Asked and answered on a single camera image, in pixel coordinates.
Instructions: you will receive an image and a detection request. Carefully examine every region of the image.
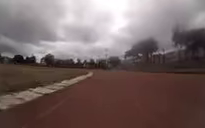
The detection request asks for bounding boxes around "row of distant trees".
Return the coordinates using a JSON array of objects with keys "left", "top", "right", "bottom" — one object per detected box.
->
[{"left": 0, "top": 47, "right": 122, "bottom": 70}]

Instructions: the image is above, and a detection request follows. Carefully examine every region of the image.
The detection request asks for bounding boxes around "pale concrete kerb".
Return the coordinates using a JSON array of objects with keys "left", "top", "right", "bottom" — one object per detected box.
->
[{"left": 0, "top": 71, "right": 94, "bottom": 114}]

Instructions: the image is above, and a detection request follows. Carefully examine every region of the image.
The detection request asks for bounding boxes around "red running track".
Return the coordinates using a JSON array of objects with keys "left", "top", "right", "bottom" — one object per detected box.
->
[{"left": 0, "top": 69, "right": 205, "bottom": 128}]

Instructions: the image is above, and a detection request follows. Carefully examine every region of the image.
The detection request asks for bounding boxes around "dry grass field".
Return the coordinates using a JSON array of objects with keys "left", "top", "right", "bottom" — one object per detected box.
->
[{"left": 0, "top": 63, "right": 90, "bottom": 98}]

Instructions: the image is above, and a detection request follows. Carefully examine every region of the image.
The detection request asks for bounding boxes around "large dark tree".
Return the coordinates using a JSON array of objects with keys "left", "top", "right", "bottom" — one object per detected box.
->
[{"left": 124, "top": 37, "right": 160, "bottom": 61}]

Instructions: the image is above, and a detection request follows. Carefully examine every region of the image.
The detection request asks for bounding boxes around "long pale building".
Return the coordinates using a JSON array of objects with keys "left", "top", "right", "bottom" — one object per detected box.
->
[{"left": 121, "top": 46, "right": 205, "bottom": 70}]

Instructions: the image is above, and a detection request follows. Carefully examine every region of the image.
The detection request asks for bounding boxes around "light pole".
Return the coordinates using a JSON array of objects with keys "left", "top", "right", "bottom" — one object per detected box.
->
[{"left": 104, "top": 48, "right": 109, "bottom": 63}]

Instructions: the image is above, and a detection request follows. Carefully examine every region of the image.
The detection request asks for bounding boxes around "tall dark tree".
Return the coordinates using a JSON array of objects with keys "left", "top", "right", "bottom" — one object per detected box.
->
[{"left": 171, "top": 27, "right": 205, "bottom": 58}]

